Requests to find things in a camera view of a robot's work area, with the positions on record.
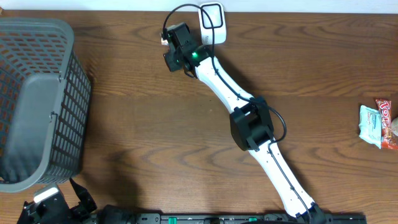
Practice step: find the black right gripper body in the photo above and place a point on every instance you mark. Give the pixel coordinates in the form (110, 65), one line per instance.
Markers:
(172, 59)

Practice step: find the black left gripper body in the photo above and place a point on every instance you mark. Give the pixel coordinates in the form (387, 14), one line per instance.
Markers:
(76, 216)

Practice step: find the orange Kleenex tissue pack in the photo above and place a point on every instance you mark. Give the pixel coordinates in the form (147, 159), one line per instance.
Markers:
(164, 42)

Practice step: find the mint tissue wipes pack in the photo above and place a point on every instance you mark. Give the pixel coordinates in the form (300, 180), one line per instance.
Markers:
(370, 125)

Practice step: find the red Top chocolate bar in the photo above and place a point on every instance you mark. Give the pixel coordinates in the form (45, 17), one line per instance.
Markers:
(389, 139)

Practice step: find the green lid jar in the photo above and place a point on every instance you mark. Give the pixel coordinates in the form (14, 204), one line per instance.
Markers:
(394, 126)

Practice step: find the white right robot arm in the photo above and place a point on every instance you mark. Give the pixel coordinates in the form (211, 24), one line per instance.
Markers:
(250, 119)

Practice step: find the white barcode scanner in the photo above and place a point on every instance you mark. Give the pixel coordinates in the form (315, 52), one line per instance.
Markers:
(216, 12)

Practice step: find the grey plastic basket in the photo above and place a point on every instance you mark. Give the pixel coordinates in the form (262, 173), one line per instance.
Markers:
(45, 100)

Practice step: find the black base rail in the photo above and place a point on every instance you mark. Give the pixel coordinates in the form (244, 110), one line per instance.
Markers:
(113, 215)

